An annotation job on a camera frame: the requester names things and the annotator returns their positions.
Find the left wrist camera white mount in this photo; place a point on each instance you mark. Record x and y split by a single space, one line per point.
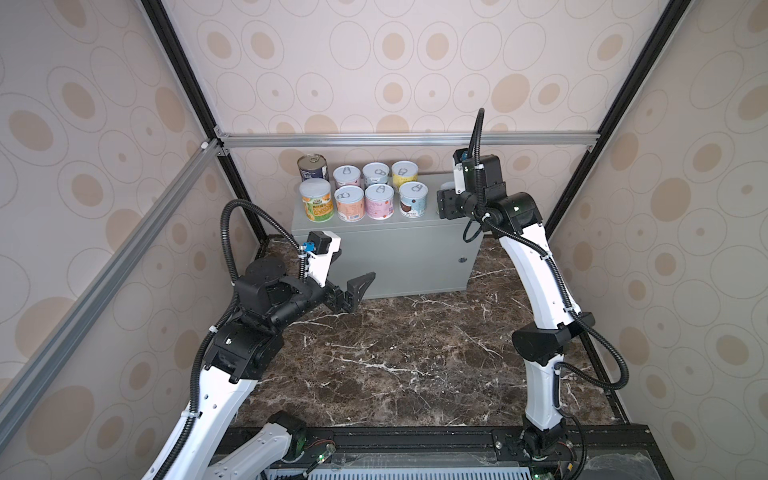
319 250

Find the left black corner post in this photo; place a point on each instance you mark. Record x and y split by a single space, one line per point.
160 22

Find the orange peach label can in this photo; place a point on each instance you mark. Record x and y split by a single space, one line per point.
350 203

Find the green orange plastic-lid can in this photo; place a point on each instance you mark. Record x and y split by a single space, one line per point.
317 200

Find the right black corner post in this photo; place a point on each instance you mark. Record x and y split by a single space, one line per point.
672 15

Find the back horizontal aluminium rail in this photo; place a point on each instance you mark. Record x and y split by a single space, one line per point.
306 142

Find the yellow label can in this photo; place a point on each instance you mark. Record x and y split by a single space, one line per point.
404 171

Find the dark blue tin can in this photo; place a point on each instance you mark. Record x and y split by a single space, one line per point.
313 166

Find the black corner post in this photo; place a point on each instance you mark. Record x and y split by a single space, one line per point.
672 15
160 22

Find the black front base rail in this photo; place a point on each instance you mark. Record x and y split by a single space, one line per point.
592 452

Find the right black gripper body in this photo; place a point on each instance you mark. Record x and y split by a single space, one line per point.
457 205

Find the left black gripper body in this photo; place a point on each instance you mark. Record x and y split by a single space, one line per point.
335 297

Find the pink white small can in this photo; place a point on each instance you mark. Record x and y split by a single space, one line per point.
347 175

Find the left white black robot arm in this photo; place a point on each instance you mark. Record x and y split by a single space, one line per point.
229 365

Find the left side aluminium rail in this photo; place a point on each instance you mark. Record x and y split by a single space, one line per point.
40 371

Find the light blue label can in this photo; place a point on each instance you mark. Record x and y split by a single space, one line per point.
375 173

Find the grey metal cabinet box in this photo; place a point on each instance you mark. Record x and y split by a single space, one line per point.
410 256

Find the teal bear label can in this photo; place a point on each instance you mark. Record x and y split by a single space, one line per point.
413 199

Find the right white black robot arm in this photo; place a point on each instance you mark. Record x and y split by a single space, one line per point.
480 194

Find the pink label can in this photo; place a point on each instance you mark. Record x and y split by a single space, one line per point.
379 201

